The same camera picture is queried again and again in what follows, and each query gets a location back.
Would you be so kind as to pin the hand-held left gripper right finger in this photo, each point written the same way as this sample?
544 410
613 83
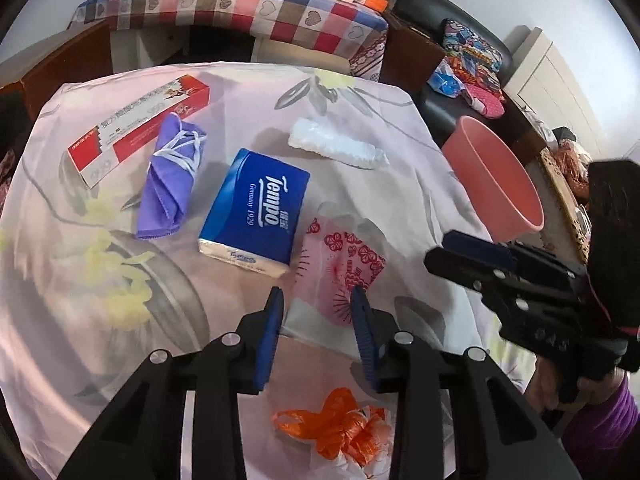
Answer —
365 340

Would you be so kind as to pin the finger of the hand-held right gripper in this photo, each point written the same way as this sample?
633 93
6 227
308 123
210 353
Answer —
460 270
480 249

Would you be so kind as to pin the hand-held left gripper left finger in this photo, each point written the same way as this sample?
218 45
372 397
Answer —
267 340

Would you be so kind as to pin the pink patterned plastic bag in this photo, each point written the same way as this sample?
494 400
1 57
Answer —
330 270

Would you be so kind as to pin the pink plastic bucket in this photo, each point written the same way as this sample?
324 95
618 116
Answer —
480 170

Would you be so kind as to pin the orange plastic bag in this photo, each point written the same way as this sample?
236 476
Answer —
340 420

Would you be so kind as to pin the blue tissue pack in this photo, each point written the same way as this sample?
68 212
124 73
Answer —
250 200

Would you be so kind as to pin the white foam wrap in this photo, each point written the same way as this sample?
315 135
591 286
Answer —
330 142

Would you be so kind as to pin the purple face mask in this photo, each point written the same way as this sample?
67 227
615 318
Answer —
165 185

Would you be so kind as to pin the red and white carton box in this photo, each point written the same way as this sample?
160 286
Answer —
130 125

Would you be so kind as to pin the person's right forearm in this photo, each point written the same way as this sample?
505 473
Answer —
605 420

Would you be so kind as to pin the person's right hand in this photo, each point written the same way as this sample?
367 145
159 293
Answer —
542 382

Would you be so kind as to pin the pink polka dot cloth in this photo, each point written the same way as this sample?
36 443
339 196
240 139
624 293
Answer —
487 97

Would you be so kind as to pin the blue plastic pack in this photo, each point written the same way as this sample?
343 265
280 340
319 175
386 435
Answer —
445 82

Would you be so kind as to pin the white headboard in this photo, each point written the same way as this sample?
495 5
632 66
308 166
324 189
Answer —
550 80

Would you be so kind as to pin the colorful cartoon cushion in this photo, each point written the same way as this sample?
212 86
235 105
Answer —
470 45

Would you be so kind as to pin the black leather armchair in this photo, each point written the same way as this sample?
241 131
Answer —
415 0

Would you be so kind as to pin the orange box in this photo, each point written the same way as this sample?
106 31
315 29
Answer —
375 1

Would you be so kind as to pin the maroon velvet cloth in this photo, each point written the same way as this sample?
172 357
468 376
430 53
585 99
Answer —
6 170

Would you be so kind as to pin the checkered heart tablecloth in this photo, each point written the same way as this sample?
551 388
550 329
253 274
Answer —
250 5

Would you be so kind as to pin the wooden side table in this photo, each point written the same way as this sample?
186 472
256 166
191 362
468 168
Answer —
65 60

